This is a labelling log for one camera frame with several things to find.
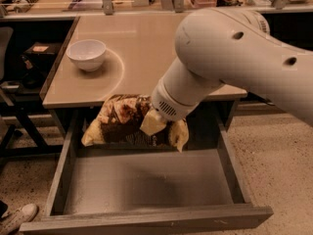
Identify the beige counter cabinet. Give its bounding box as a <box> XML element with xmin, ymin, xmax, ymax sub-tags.
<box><xmin>38</xmin><ymin>12</ymin><xmax>249</xmax><ymax>139</ymax></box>

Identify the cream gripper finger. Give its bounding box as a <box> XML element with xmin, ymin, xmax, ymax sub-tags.
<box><xmin>140</xmin><ymin>109</ymin><xmax>167</xmax><ymax>136</ymax></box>

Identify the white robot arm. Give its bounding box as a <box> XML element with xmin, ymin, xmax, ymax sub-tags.
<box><xmin>141</xmin><ymin>8</ymin><xmax>313</xmax><ymax>135</ymax></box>

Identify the grey open drawer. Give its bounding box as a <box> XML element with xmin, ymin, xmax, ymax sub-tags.
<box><xmin>21</xmin><ymin>111</ymin><xmax>273</xmax><ymax>235</ymax></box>

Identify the black box with label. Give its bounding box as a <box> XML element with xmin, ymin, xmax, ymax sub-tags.
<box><xmin>23</xmin><ymin>42</ymin><xmax>62</xmax><ymax>67</ymax></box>

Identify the white sneaker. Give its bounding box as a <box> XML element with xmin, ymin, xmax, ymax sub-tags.
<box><xmin>0</xmin><ymin>204</ymin><xmax>38</xmax><ymax>235</ymax></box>

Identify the brown sea salt chip bag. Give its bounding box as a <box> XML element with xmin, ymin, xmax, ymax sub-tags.
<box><xmin>81</xmin><ymin>94</ymin><xmax>189</xmax><ymax>152</ymax></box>

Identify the white ceramic bowl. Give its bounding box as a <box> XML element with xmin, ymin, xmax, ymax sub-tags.
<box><xmin>66</xmin><ymin>39</ymin><xmax>107</xmax><ymax>71</ymax></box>

